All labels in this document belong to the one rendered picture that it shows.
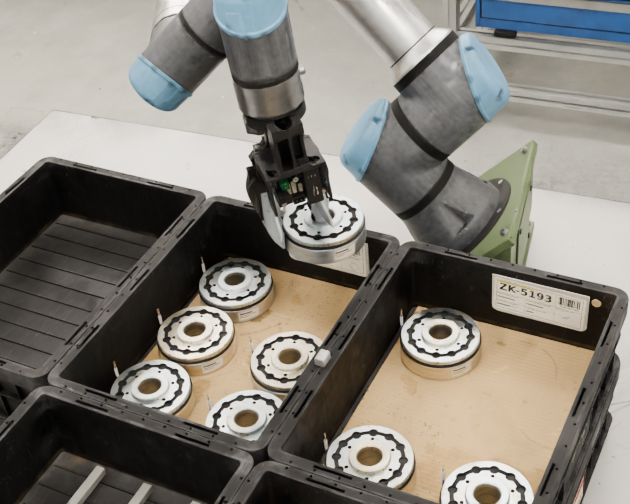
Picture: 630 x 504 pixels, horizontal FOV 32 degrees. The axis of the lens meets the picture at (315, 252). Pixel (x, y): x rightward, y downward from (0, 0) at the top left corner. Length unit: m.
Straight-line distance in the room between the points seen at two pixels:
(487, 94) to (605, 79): 2.09
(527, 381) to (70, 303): 0.65
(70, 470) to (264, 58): 0.55
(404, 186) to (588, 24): 1.63
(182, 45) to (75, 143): 0.95
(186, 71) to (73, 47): 2.84
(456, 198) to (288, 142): 0.47
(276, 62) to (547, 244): 0.77
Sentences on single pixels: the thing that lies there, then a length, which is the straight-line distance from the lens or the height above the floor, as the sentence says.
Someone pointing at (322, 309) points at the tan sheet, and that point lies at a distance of 1.50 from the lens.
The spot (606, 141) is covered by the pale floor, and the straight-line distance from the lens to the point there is 3.32.
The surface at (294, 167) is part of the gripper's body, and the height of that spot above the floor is 1.15.
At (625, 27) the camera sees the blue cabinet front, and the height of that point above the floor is 0.37.
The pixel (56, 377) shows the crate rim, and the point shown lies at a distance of 1.34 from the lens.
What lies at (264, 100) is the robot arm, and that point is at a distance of 1.18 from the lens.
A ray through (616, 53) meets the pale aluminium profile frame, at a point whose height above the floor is 0.30.
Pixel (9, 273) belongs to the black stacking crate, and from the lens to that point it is 1.68.
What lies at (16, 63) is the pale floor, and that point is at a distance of 4.09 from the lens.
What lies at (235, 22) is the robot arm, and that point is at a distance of 1.14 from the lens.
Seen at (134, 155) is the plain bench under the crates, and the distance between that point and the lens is 2.11.
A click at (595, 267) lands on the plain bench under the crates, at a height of 0.70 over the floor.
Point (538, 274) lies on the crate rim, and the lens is 1.39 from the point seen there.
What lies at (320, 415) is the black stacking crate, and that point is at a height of 0.89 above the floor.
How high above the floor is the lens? 1.83
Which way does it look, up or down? 39 degrees down
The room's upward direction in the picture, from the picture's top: 7 degrees counter-clockwise
